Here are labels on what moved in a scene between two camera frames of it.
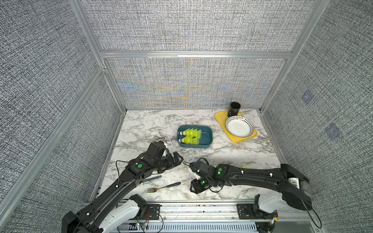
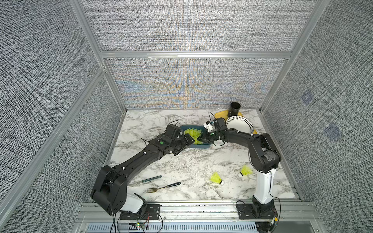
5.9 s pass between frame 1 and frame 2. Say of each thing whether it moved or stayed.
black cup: stayed
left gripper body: moved
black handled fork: stayed
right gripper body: moved
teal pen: stayed
